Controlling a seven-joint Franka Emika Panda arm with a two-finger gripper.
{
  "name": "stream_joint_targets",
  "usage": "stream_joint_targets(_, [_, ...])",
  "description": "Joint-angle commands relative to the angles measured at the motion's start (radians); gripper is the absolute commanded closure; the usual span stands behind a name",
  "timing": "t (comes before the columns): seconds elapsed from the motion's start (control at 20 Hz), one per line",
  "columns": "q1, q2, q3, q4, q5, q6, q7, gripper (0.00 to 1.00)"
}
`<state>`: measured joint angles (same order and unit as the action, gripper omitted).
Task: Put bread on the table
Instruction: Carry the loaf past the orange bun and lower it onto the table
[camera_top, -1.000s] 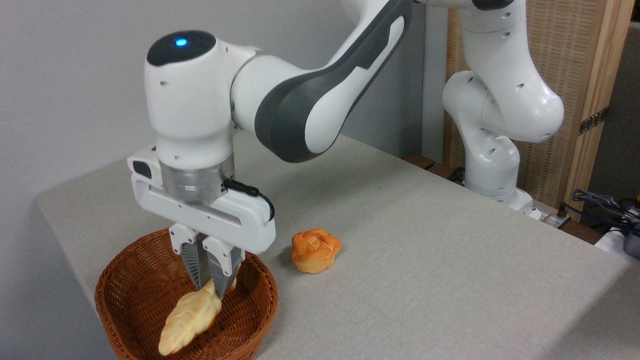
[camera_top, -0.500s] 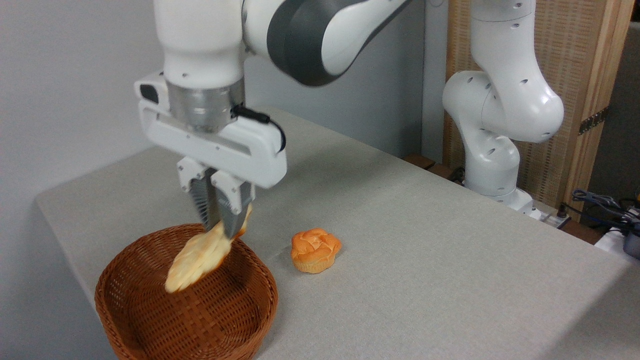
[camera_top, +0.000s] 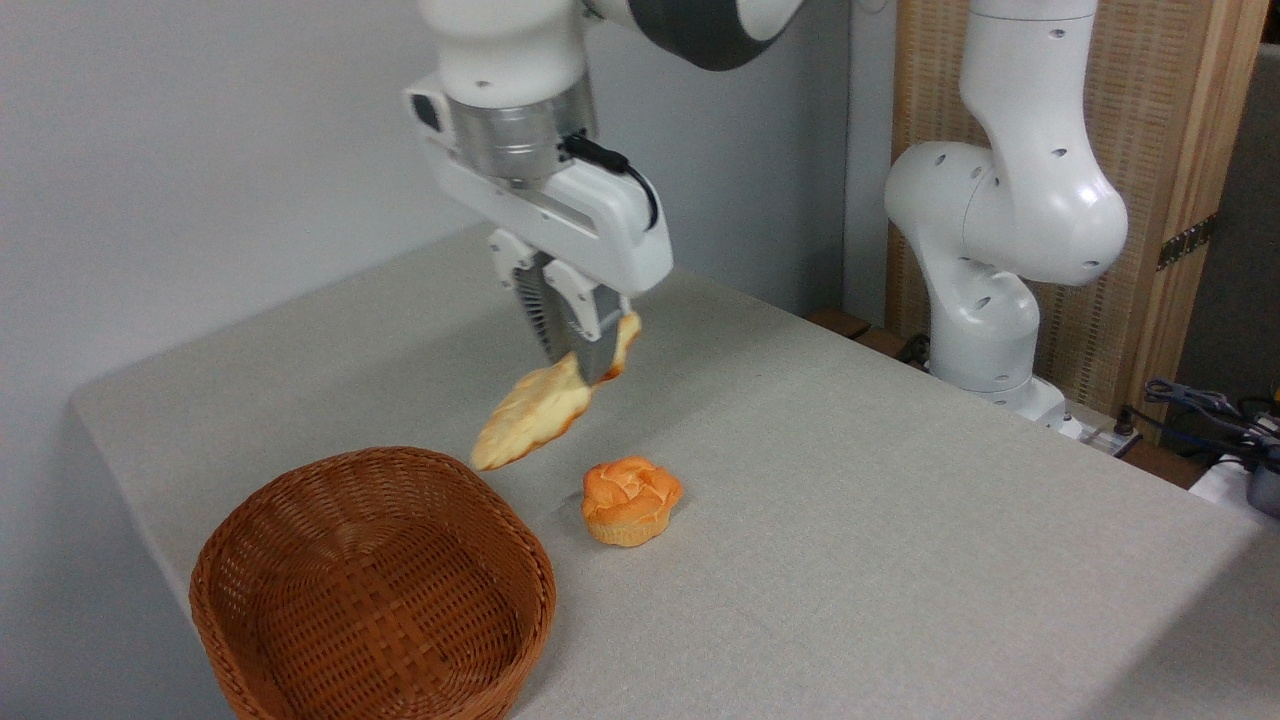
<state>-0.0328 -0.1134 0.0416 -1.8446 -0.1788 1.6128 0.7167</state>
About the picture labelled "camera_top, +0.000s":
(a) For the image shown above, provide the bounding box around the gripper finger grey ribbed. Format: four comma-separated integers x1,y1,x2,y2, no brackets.
542,259,634,387
487,227,563,367

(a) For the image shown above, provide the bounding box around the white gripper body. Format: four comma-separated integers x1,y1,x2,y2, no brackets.
403,72,675,298

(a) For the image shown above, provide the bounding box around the long braided bread loaf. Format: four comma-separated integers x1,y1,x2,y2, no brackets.
469,311,643,473

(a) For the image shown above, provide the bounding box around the orange muffin bread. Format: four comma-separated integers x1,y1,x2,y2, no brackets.
581,457,685,548

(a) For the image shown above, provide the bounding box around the brown wooden base board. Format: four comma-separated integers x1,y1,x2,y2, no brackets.
805,307,933,368

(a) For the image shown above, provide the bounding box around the brown wicker basket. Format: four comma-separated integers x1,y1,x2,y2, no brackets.
189,446,558,720

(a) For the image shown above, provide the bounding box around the wooden rattan folding screen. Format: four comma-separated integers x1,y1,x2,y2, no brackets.
886,0,1271,441

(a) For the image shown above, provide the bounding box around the metal screen hinge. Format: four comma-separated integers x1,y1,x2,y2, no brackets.
1157,213,1219,272

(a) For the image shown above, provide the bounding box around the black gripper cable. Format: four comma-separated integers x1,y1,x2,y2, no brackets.
561,133,662,234

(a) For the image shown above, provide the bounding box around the bundle of dark cables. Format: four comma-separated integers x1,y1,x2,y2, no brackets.
1115,377,1280,463

